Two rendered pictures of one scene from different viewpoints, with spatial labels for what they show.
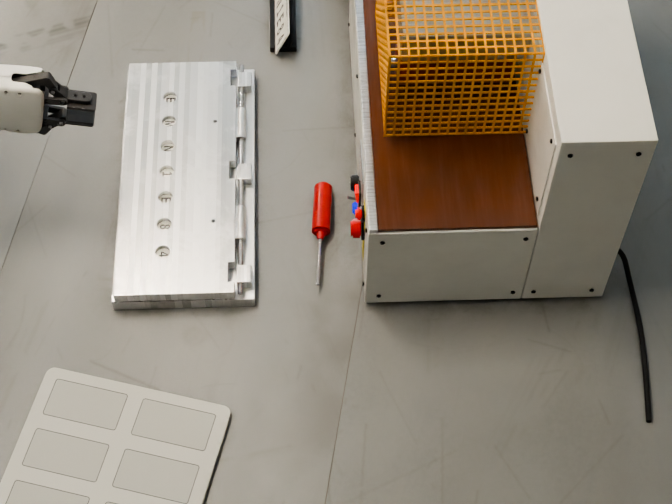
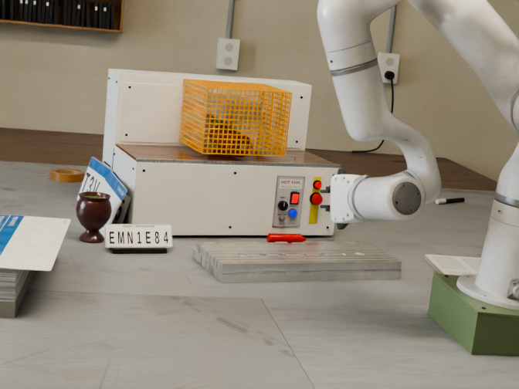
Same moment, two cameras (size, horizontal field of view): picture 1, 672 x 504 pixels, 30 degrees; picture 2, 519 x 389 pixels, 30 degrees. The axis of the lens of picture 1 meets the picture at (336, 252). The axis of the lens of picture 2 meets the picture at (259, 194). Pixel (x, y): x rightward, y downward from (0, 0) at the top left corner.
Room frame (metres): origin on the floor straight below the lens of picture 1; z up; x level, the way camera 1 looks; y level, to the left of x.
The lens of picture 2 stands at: (1.99, 2.23, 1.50)
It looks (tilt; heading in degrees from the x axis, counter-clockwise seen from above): 11 degrees down; 250
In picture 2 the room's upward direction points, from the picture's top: 6 degrees clockwise
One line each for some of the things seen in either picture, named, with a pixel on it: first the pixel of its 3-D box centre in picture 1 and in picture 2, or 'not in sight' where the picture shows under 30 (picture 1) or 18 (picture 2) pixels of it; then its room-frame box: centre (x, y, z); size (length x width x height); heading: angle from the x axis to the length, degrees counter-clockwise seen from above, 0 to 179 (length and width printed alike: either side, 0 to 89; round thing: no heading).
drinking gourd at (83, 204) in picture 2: not in sight; (93, 217); (1.58, 0.00, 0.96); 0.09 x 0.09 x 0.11
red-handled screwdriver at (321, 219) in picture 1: (320, 233); (301, 239); (1.05, 0.02, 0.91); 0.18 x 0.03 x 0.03; 178
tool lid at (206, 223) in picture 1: (184, 174); (297, 255); (1.15, 0.23, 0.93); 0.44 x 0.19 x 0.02; 3
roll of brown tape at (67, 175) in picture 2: not in sight; (67, 175); (1.54, -0.73, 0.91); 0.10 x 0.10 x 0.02
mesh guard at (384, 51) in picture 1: (454, 33); (233, 116); (1.20, -0.16, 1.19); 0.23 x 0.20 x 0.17; 3
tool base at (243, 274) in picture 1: (187, 179); (296, 260); (1.15, 0.23, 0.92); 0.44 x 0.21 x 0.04; 3
